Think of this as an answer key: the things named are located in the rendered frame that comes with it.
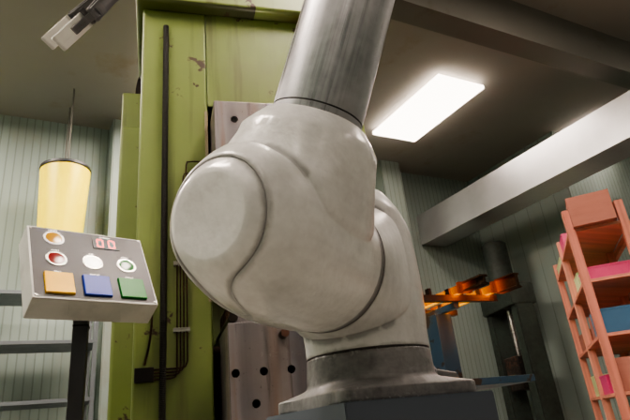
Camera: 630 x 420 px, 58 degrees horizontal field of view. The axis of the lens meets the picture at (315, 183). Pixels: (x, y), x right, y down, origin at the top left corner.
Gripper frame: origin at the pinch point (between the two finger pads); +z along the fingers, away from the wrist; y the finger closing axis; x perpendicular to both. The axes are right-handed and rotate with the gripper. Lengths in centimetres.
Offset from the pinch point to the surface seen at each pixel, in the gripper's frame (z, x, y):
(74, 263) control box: 37, 49, -42
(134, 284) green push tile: 31, 64, -36
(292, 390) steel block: 25, 115, -11
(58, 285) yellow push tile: 42, 46, -33
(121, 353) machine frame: 61, 106, -89
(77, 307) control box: 44, 54, -31
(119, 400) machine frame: 73, 114, -79
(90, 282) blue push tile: 37, 53, -35
